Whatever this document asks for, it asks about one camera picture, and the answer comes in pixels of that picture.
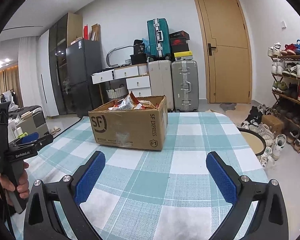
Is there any beige suitcase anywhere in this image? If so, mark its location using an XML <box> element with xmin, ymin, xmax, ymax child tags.
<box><xmin>148</xmin><ymin>60</ymin><xmax>175</xmax><ymax>112</ymax></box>

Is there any round beige stool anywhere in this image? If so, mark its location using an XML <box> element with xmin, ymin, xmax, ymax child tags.
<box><xmin>237</xmin><ymin>127</ymin><xmax>267</xmax><ymax>158</ymax></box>

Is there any chrome curved rack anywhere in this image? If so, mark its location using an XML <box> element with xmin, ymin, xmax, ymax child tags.
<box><xmin>107</xmin><ymin>45</ymin><xmax>133</xmax><ymax>68</ymax></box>

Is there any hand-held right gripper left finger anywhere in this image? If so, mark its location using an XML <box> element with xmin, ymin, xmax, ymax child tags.
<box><xmin>24</xmin><ymin>151</ymin><xmax>107</xmax><ymax>240</ymax></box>

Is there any orange snack packet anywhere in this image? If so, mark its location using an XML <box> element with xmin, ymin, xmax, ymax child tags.
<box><xmin>119</xmin><ymin>91</ymin><xmax>141</xmax><ymax>110</ymax></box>

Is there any tall cardboard box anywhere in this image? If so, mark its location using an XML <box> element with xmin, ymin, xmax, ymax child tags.
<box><xmin>91</xmin><ymin>24</ymin><xmax>101</xmax><ymax>42</ymax></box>

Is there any wooden door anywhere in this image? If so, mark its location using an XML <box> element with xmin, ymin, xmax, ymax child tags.
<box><xmin>192</xmin><ymin>0</ymin><xmax>253</xmax><ymax>104</ymax></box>

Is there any blue plastic bag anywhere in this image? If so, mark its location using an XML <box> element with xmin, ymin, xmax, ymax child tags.
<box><xmin>141</xmin><ymin>38</ymin><xmax>151</xmax><ymax>54</ymax></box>

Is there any dark grey fridge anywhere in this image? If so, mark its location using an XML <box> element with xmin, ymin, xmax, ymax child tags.
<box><xmin>66</xmin><ymin>39</ymin><xmax>103</xmax><ymax>118</ymax></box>

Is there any grey sofa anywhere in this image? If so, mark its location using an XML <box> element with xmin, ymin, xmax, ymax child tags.
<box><xmin>7</xmin><ymin>105</ymin><xmax>47</xmax><ymax>140</ymax></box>

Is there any wooden shoe rack with shoes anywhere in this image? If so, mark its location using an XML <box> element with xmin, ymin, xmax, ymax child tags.
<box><xmin>267</xmin><ymin>39</ymin><xmax>300</xmax><ymax>152</ymax></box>

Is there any black bag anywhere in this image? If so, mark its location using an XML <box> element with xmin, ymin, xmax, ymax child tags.
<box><xmin>130</xmin><ymin>39</ymin><xmax>148</xmax><ymax>65</ymax></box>

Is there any teal suitcase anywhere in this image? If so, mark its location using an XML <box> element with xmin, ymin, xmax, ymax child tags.
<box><xmin>147</xmin><ymin>18</ymin><xmax>171</xmax><ymax>61</ymax></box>

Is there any silver suitcase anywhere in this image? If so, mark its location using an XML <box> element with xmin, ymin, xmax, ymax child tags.
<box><xmin>171</xmin><ymin>60</ymin><xmax>199</xmax><ymax>113</ymax></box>

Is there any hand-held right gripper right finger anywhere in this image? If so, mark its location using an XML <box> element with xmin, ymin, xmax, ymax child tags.
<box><xmin>205</xmin><ymin>151</ymin><xmax>289</xmax><ymax>240</ymax></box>

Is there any small cardboard box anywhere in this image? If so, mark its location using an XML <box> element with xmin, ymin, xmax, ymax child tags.
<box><xmin>261</xmin><ymin>115</ymin><xmax>284</xmax><ymax>136</ymax></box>

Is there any pile of loose shoes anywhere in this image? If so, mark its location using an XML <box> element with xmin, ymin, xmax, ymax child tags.
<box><xmin>241</xmin><ymin>105</ymin><xmax>288</xmax><ymax>168</ymax></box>

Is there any dark glass cabinet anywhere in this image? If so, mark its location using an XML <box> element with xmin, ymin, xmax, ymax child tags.
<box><xmin>49</xmin><ymin>12</ymin><xmax>84</xmax><ymax>116</ymax></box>

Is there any white wardrobe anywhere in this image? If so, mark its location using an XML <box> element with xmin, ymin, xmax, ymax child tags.
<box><xmin>18</xmin><ymin>29</ymin><xmax>59</xmax><ymax>117</ymax></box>

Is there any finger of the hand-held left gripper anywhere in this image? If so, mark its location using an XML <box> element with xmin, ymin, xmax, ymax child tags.
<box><xmin>16</xmin><ymin>132</ymin><xmax>40</xmax><ymax>145</ymax></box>
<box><xmin>11</xmin><ymin>135</ymin><xmax>54</xmax><ymax>153</ymax></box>

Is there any pile of mixed packets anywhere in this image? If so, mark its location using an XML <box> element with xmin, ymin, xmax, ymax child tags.
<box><xmin>107</xmin><ymin>97</ymin><xmax>163</xmax><ymax>111</ymax></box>

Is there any brown cardboard box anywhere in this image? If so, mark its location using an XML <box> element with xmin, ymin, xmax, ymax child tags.
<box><xmin>88</xmin><ymin>95</ymin><xmax>168</xmax><ymax>151</ymax></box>

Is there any woven laundry basket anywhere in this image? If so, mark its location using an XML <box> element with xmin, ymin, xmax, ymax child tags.
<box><xmin>106</xmin><ymin>86</ymin><xmax>129</xmax><ymax>99</ymax></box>

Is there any person's left hand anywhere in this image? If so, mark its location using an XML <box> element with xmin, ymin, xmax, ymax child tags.
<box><xmin>0</xmin><ymin>161</ymin><xmax>30</xmax><ymax>199</ymax></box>

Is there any white desk with drawers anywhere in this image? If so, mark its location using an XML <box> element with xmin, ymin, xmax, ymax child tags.
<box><xmin>91</xmin><ymin>64</ymin><xmax>151</xmax><ymax>116</ymax></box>

